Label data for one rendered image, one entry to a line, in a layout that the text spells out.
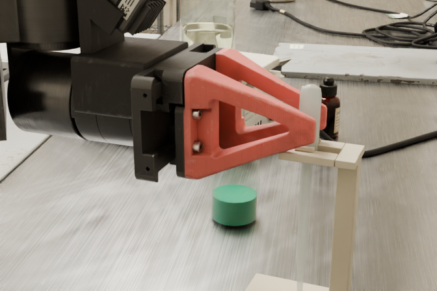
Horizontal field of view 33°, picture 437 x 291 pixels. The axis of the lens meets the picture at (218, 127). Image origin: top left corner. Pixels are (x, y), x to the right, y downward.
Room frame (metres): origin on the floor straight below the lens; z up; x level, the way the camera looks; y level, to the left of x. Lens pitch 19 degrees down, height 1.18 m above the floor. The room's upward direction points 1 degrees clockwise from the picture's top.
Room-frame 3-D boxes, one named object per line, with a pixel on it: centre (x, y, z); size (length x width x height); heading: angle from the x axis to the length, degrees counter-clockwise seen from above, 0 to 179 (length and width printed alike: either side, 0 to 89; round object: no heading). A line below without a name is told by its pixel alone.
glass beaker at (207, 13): (0.78, 0.01, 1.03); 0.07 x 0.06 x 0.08; 15
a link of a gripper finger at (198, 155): (0.43, -0.02, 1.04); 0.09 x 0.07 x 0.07; 69
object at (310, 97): (0.41, -0.05, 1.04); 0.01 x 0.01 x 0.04; 70
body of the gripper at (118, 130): (0.46, 0.05, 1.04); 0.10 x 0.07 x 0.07; 159
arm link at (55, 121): (0.48, 0.11, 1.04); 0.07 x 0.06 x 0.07; 69
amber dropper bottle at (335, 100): (0.80, -0.12, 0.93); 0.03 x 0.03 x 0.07
